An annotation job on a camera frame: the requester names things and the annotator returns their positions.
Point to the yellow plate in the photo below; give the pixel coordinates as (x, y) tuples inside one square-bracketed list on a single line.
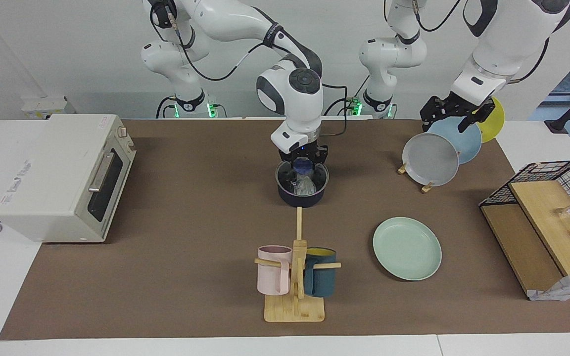
[(495, 123)]

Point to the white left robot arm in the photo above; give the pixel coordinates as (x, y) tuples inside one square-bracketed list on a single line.
[(512, 39)]

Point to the pink mug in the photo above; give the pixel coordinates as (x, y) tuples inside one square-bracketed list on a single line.
[(272, 277)]

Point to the light blue plate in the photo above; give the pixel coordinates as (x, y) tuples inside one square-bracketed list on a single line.
[(465, 143)]

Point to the teal mug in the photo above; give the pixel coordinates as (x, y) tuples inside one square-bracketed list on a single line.
[(320, 279)]

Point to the glass lid with blue knob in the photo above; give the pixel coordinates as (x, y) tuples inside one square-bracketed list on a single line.
[(285, 183)]

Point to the dark wooden board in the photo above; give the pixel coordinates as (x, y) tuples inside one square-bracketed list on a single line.
[(517, 247)]

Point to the white vermicelli bundle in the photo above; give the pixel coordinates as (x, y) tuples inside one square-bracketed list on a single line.
[(306, 187)]

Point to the wooden plate rack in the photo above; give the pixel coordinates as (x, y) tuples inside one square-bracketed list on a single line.
[(427, 188)]

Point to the wooden mug tree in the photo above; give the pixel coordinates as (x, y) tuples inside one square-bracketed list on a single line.
[(295, 311)]

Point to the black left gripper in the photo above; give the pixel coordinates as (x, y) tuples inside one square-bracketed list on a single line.
[(463, 109)]

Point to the white power strip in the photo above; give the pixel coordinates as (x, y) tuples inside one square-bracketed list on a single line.
[(42, 106)]

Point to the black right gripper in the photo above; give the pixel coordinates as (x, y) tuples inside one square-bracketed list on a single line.
[(305, 154)]

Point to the white toaster oven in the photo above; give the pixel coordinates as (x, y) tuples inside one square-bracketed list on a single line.
[(52, 173)]

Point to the mint green plate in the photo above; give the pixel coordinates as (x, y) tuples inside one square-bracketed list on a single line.
[(407, 248)]

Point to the grey plate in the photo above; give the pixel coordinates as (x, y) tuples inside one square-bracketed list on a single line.
[(431, 160)]

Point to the brown table mat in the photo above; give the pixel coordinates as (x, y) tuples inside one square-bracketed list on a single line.
[(166, 287)]

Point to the dark blue saucepan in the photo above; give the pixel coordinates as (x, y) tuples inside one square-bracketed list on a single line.
[(302, 201)]

